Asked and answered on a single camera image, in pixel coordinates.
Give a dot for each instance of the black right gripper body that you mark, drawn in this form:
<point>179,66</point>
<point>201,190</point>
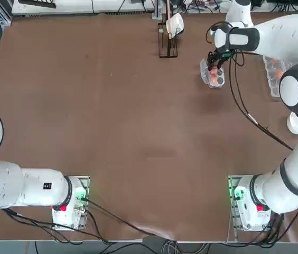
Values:
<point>216,56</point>

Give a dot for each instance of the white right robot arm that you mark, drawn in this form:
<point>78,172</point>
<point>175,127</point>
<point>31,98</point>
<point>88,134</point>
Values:
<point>283,39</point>

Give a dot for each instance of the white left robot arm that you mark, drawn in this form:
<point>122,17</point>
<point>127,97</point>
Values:
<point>6,185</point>

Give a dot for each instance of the clear four-slot egg tray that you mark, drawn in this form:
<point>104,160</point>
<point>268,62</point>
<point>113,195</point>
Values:
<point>204,70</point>

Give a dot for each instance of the transparent twelve-slot egg tray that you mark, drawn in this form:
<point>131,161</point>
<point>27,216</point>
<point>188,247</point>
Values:
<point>273,84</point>

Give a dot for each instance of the cream white bowl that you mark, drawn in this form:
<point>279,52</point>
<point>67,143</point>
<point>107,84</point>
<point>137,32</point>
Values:
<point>297,124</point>

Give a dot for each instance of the dark ridged adapter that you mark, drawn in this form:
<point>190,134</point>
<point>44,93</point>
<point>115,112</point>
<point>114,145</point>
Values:
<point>38,2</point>

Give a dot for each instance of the aluminium frame post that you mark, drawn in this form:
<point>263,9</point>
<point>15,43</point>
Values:
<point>157,10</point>

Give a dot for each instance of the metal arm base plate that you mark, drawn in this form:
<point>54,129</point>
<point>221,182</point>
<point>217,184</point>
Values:
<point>231,182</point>
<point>85,182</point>

